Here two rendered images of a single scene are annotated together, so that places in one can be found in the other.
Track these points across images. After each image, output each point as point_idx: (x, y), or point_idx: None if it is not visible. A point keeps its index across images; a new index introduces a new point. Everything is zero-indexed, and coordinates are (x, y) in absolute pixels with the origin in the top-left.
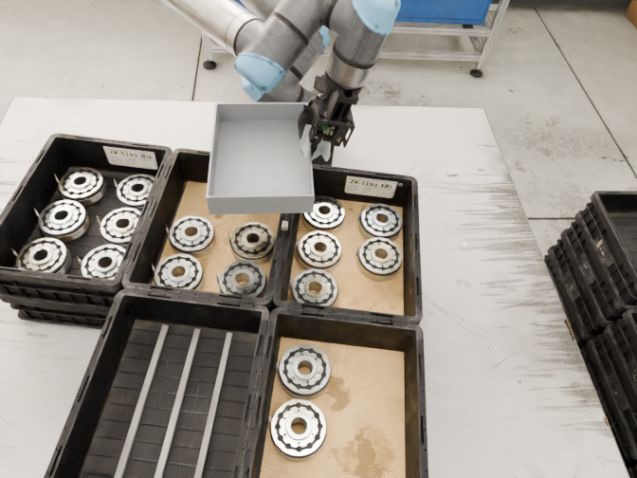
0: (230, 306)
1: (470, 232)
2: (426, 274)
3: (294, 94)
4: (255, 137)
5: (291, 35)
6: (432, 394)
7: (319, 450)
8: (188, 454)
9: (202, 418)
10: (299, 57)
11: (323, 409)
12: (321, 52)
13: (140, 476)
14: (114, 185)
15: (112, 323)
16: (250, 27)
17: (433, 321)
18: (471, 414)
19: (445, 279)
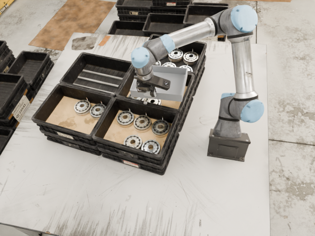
0: (118, 86)
1: (156, 215)
2: (138, 182)
3: (223, 114)
4: (174, 84)
5: (146, 46)
6: (87, 166)
7: (76, 113)
8: (89, 85)
9: (97, 88)
10: (232, 106)
11: (86, 116)
12: (241, 119)
13: (89, 76)
14: (192, 67)
15: (123, 61)
16: (156, 38)
17: (114, 177)
18: (74, 177)
19: (132, 190)
